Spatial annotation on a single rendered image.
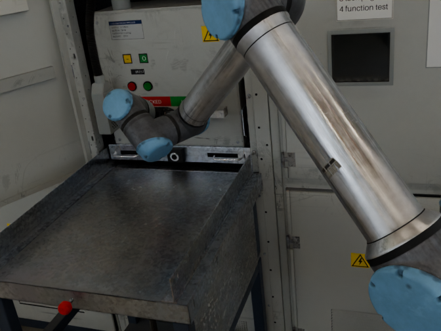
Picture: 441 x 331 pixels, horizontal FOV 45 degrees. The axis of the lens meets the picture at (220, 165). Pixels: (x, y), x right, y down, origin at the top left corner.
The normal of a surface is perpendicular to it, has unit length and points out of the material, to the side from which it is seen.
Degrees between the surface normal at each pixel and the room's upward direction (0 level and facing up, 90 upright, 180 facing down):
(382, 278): 95
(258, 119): 90
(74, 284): 0
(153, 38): 90
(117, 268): 0
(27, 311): 90
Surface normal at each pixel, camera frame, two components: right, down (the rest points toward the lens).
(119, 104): -0.37, -0.16
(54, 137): 0.69, 0.23
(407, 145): -0.31, 0.42
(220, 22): -0.80, 0.26
